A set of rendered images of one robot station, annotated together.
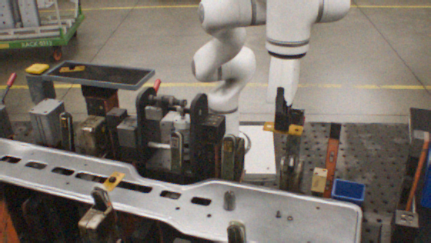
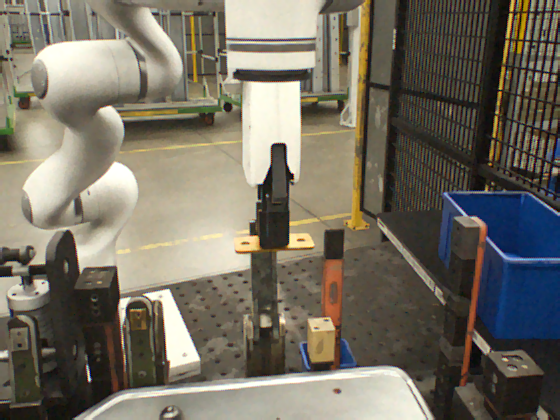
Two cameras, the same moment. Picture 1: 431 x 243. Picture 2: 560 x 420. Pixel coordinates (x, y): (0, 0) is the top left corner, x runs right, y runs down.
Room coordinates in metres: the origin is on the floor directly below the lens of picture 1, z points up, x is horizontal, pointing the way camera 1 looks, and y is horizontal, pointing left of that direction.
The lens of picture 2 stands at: (0.35, 0.08, 1.48)
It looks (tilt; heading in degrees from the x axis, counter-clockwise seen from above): 20 degrees down; 331
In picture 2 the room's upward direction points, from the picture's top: straight up
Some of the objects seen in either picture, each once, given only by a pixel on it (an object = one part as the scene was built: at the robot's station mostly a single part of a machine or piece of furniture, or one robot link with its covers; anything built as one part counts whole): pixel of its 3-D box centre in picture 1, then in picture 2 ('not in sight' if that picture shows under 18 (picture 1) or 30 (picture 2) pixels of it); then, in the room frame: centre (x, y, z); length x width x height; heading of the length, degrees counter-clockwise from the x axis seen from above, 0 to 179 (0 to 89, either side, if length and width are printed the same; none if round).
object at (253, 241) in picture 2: (282, 126); (273, 239); (0.82, -0.16, 1.25); 0.08 x 0.04 x 0.01; 69
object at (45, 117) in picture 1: (59, 158); not in sight; (1.26, 0.51, 0.90); 0.13 x 0.10 x 0.41; 159
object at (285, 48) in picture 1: (287, 42); (271, 55); (0.82, -0.16, 1.44); 0.09 x 0.08 x 0.03; 159
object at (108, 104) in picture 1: (107, 133); not in sight; (1.38, 0.36, 0.92); 0.10 x 0.08 x 0.45; 69
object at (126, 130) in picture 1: (139, 172); not in sight; (1.18, 0.22, 0.89); 0.13 x 0.11 x 0.38; 159
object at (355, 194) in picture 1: (347, 199); (326, 370); (1.17, -0.48, 0.74); 0.11 x 0.10 x 0.09; 69
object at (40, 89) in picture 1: (51, 124); not in sight; (1.48, 0.60, 0.92); 0.08 x 0.08 x 0.44; 69
